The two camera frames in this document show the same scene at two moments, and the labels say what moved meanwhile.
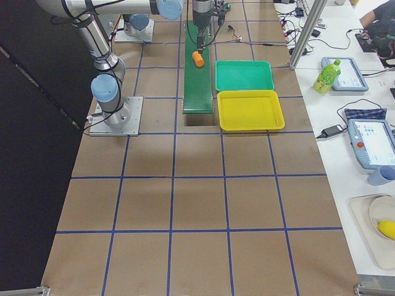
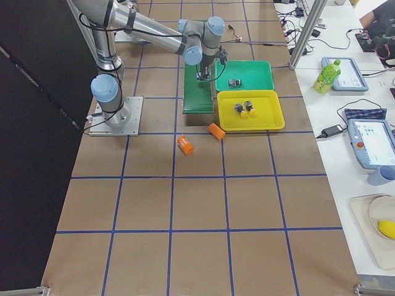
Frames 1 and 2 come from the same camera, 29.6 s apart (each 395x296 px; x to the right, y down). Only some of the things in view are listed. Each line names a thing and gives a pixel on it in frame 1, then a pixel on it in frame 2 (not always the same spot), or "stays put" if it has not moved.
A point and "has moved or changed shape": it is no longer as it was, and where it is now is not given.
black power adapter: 331,131 stays put
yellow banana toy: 387,228 stays put
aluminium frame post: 308,32 stays put
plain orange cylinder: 197,58 has moved or changed shape
